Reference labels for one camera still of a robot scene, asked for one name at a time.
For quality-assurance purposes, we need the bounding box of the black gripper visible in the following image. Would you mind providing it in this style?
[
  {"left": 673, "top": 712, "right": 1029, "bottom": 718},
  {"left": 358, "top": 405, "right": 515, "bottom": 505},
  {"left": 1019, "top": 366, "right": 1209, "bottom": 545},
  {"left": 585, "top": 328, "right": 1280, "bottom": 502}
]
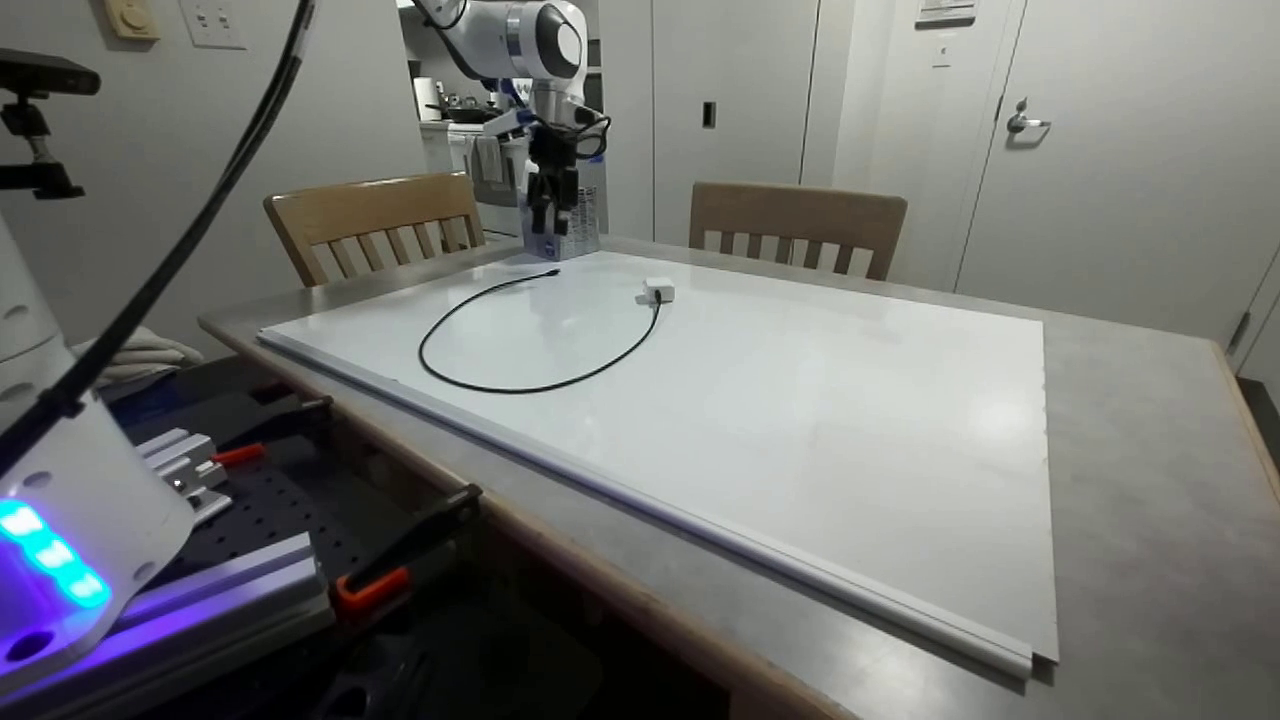
[{"left": 528, "top": 123, "right": 581, "bottom": 240}]

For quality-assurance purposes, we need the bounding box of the black charger cable white plug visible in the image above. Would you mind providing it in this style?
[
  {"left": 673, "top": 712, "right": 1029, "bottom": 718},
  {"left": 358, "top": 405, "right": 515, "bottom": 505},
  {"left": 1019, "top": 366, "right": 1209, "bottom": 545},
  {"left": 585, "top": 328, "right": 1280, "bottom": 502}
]
[{"left": 417, "top": 269, "right": 675, "bottom": 396}]

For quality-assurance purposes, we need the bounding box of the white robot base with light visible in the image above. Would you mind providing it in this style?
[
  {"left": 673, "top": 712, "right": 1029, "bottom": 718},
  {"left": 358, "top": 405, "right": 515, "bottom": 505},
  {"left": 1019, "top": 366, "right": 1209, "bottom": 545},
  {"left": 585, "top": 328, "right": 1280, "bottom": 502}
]
[{"left": 0, "top": 222, "right": 198, "bottom": 703}]

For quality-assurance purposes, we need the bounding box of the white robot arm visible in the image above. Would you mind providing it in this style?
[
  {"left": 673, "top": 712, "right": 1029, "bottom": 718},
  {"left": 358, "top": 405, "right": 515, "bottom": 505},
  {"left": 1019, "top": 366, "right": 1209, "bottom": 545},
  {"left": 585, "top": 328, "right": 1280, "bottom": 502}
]
[{"left": 412, "top": 0, "right": 610, "bottom": 247}]

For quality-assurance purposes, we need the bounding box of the light wooden chair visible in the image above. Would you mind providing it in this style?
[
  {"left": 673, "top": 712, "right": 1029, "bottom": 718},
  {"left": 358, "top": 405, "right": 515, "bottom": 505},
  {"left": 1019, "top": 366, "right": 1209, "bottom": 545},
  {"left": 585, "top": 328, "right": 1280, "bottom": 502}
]
[{"left": 263, "top": 176, "right": 486, "bottom": 290}]

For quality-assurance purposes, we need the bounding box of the wooden chair near tissue box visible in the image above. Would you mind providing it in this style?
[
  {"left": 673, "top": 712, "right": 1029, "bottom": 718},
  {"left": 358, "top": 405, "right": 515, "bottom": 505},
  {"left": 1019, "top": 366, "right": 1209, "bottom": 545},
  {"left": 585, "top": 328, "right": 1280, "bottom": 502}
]
[{"left": 688, "top": 185, "right": 907, "bottom": 281}]

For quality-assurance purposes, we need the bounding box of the large white board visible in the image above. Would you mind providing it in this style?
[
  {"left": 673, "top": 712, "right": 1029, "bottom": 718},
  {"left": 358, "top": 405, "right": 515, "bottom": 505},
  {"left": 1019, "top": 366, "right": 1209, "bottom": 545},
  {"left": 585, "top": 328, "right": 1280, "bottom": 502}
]
[{"left": 260, "top": 254, "right": 1059, "bottom": 673}]

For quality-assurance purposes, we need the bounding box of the orange black clamp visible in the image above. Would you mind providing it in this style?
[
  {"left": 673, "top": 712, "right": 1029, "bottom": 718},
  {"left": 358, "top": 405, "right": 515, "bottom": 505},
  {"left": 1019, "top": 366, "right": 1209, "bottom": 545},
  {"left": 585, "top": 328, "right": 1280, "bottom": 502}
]
[{"left": 329, "top": 486, "right": 479, "bottom": 623}]

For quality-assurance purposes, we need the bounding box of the white wall switch plate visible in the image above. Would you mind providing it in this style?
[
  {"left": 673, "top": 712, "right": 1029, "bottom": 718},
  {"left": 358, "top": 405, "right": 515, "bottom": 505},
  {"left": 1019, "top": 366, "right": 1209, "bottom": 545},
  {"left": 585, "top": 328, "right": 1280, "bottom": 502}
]
[{"left": 182, "top": 0, "right": 244, "bottom": 54}]

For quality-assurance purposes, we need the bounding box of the aluminium rail frame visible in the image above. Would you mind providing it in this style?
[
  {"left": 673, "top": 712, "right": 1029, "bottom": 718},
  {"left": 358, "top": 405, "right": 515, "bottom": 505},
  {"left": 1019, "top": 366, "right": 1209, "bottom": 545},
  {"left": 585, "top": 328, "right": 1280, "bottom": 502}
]
[{"left": 85, "top": 427, "right": 334, "bottom": 678}]

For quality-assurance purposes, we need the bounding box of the silver door handle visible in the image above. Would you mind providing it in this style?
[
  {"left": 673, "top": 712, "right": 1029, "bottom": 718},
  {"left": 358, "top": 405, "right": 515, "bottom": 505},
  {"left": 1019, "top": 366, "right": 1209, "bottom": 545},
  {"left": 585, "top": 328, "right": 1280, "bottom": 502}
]
[{"left": 1006, "top": 103, "right": 1052, "bottom": 147}]

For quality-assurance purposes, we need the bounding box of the black camera on stand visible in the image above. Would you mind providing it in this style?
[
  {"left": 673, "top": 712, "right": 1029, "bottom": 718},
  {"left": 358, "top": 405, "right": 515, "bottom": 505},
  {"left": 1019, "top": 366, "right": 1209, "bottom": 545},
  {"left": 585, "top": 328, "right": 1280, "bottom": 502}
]
[{"left": 0, "top": 48, "right": 102, "bottom": 201}]

